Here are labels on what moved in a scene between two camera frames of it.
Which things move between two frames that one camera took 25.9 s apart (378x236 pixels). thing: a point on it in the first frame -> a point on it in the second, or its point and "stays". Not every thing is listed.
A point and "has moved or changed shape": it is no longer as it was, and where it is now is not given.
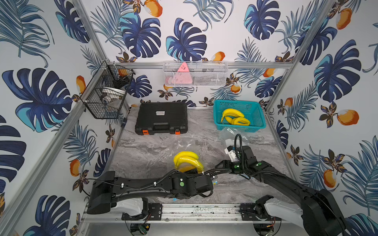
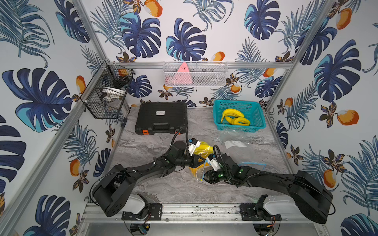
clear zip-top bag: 188,153 has moved or changed shape
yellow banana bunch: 186,161 has moved or changed shape
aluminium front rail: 190,212 stays
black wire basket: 105,97 stays
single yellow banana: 240,121 stays
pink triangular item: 183,75 stays
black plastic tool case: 166,118 stays
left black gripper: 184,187 -> 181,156
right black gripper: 223,164 -> 210,175
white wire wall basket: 202,73 stays
